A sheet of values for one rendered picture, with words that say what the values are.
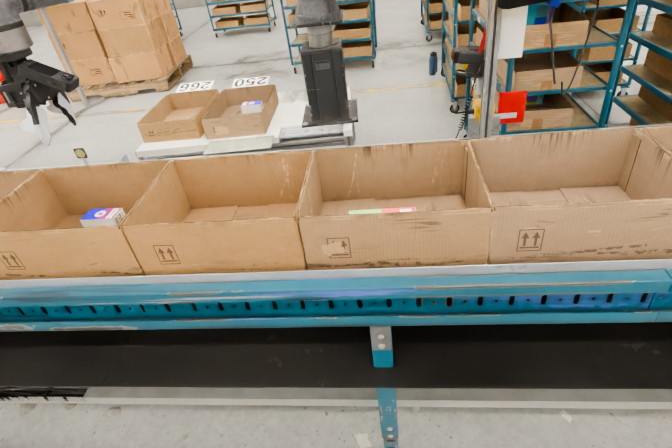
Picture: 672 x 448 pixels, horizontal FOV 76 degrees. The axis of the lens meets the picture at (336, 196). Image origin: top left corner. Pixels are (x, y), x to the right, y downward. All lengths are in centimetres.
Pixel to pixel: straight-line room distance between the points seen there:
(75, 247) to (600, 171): 128
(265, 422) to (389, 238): 112
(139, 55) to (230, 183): 448
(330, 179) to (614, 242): 66
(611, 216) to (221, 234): 78
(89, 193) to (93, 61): 458
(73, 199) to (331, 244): 85
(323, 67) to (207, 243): 114
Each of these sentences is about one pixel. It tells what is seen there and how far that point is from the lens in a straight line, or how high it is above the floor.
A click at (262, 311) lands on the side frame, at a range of 104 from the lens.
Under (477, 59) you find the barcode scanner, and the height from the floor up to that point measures 105.
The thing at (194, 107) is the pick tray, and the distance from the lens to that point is 249.
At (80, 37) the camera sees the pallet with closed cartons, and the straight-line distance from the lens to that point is 591.
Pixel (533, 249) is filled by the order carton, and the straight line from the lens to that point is 97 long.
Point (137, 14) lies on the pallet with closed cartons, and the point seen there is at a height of 85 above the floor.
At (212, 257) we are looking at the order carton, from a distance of 101.
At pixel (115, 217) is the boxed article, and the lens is 134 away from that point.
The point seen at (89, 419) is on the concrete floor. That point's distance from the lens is 216.
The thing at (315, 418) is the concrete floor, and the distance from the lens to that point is 181.
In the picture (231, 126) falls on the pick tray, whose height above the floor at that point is 80.
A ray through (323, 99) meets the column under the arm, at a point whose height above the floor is 86.
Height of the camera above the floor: 157
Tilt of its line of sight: 34 degrees down
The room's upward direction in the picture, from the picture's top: 8 degrees counter-clockwise
